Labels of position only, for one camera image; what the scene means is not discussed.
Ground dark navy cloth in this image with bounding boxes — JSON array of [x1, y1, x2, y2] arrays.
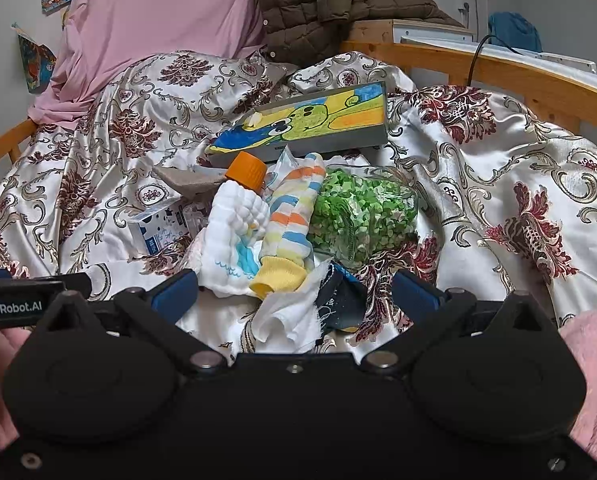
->
[[315, 262, 368, 334]]

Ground white muslin cloth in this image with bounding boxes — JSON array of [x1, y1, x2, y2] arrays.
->
[[198, 180, 270, 298]]

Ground striped colourful sock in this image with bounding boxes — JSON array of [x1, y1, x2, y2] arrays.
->
[[250, 153, 327, 299]]

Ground orange cloth roll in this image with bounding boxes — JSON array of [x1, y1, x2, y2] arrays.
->
[[225, 152, 267, 193]]

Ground white wet wipe packet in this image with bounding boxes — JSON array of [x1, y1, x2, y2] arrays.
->
[[263, 146, 304, 200]]

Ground beige linen pouch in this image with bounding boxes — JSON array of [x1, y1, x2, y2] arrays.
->
[[153, 167, 226, 200]]

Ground blue white carton box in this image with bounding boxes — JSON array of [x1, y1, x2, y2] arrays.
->
[[128, 200, 189, 256]]

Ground bag of green confetti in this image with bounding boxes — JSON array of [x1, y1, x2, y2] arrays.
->
[[308, 165, 419, 269]]

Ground floral satin bedspread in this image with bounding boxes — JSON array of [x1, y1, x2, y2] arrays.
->
[[0, 51, 597, 358]]

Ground grey tray with cartoon towel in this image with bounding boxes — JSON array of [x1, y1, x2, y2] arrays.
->
[[205, 82, 387, 167]]

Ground colourful paper kite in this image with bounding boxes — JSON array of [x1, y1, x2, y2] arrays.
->
[[11, 23, 56, 93]]

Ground blue bag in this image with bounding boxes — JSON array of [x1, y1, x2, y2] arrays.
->
[[488, 12, 542, 52]]

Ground pink bed sheet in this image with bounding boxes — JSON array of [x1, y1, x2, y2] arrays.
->
[[27, 0, 265, 128]]

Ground brown quilted jacket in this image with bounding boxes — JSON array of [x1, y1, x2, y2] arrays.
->
[[257, 0, 459, 67]]

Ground black cable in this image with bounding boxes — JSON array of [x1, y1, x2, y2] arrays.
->
[[465, 32, 522, 87]]

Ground wooden bed frame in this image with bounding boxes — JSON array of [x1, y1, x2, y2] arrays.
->
[[0, 39, 597, 212]]

